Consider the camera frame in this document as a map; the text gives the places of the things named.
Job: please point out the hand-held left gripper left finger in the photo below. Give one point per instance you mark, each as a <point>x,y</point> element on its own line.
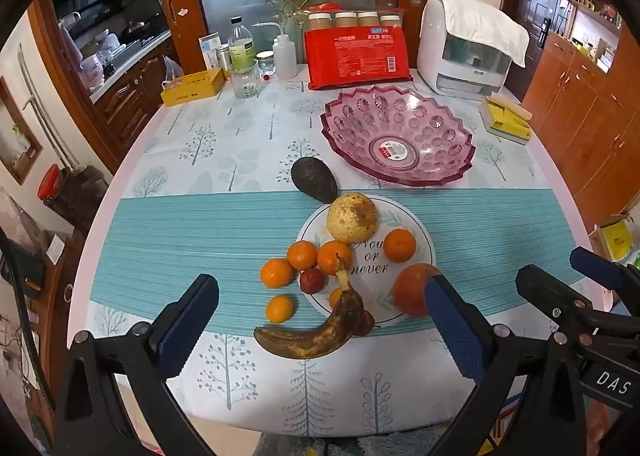
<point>182,331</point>

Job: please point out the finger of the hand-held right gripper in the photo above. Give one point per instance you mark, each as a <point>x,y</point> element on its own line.
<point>595,263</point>
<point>545,286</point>

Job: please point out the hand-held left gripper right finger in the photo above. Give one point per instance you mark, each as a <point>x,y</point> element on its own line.
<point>452,331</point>

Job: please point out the red apple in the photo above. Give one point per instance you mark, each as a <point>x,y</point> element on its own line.
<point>410,291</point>

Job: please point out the small red fruit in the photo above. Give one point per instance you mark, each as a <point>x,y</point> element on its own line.
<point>369,324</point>
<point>312,280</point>

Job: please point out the small orange tangerine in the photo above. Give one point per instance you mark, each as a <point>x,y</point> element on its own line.
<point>335,297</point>
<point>279,309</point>

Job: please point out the overripe brown banana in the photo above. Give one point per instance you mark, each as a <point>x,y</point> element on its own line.
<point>320,336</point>

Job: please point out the yellow pear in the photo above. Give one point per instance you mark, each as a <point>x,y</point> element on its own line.
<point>350,218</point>

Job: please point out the dark avocado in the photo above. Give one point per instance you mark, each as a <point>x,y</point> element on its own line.
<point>312,178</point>

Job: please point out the pink glass fruit bowl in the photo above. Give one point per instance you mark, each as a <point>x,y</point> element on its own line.
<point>400,126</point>

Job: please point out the yellow green carton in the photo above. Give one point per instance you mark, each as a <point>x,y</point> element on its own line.
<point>617,238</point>

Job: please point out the yellow tissue pack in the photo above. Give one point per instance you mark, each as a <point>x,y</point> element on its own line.
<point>505,121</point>

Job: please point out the tree print tablecloth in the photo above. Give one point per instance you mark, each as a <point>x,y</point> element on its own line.
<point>225,146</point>

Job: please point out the red lid container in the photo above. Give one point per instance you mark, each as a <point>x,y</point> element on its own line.
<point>49,182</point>

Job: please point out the yellow cardboard box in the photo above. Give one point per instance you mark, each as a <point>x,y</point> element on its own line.
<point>192,86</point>

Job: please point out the wooden kitchen cabinet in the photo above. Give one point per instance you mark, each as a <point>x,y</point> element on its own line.
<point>130,91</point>

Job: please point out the wooden framed picture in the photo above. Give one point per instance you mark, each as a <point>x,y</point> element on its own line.
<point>17,136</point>

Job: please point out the clear glass cup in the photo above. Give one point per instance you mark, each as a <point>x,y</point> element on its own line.
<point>245,81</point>

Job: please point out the white towel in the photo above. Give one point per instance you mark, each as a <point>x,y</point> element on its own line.
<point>485,26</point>

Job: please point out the clear plastic bag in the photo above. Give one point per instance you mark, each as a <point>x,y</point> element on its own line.
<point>172,68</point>

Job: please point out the white tabletop appliance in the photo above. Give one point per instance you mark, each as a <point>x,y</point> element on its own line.
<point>435,46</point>

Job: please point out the small metal can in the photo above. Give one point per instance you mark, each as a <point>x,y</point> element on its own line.
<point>224,58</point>

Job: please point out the small glass jar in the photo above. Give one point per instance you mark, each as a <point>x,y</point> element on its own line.
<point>265,65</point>

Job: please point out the white and blue box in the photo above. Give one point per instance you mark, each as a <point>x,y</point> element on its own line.
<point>209,48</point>

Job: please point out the clear bottle green label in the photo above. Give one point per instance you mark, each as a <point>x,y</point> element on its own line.
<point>241,46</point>

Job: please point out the red paper cup package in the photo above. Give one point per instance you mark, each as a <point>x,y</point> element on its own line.
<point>357,56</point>

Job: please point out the white squeeze bottle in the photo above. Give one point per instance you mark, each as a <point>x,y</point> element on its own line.
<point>285,58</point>

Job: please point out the frosted glass sliding door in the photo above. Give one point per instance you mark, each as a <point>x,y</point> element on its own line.
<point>225,1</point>

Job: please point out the wooden wall cabinet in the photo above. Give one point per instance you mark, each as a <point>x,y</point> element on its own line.
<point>575,111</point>

